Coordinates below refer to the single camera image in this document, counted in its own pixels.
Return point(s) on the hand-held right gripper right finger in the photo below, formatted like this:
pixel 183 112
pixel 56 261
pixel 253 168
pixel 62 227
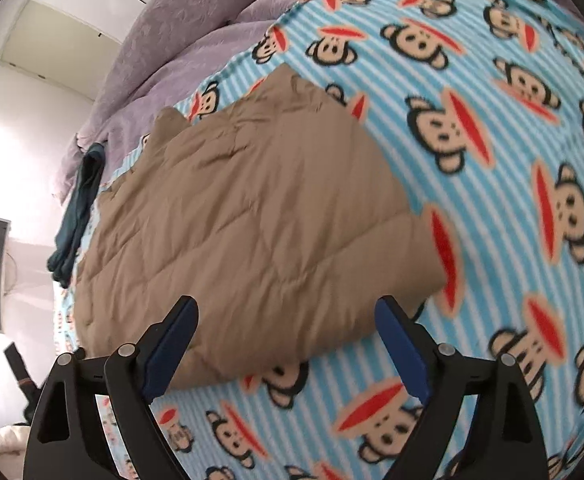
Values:
pixel 402 347

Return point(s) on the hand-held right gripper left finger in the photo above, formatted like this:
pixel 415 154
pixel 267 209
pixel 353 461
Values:
pixel 171 345

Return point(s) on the tan puffer jacket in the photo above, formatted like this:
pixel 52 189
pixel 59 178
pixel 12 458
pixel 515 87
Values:
pixel 252 210

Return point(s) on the black rod object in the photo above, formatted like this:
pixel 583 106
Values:
pixel 17 367

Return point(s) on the dark teal garment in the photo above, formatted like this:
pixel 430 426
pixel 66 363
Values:
pixel 79 210

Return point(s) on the white cloth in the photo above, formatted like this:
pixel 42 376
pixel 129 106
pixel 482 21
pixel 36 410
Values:
pixel 6 450

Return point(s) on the striped monkey print blanket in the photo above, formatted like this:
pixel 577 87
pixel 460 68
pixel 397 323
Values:
pixel 397 60

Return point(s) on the cream framed panel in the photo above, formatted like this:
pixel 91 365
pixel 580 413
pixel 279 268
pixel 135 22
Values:
pixel 56 45

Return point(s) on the purple bedspread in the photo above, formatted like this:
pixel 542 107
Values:
pixel 181 20

